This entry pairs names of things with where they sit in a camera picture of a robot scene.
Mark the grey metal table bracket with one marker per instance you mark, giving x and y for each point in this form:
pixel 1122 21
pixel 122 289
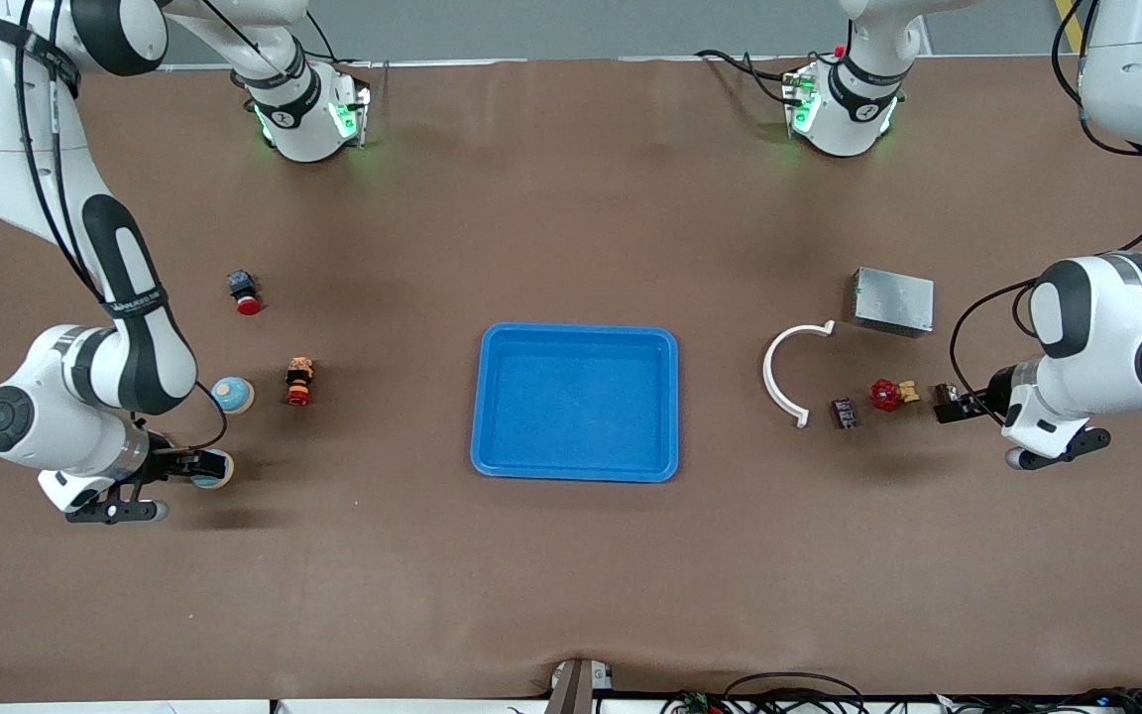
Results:
pixel 576 689

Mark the blue plastic tray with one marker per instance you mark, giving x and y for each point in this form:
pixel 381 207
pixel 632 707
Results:
pixel 576 407

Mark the red yellow push button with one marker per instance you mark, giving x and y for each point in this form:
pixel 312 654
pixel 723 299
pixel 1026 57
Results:
pixel 299 382

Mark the blue dome bell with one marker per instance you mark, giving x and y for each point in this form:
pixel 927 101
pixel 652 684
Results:
pixel 232 395
pixel 217 480

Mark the red emergency button black base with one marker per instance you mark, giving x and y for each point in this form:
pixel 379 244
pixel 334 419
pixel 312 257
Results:
pixel 245 294

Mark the grey metal power supply box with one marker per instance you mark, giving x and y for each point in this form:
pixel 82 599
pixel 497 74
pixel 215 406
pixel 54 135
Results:
pixel 893 300

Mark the white curved plastic clamp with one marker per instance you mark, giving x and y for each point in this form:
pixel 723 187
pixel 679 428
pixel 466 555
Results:
pixel 767 372

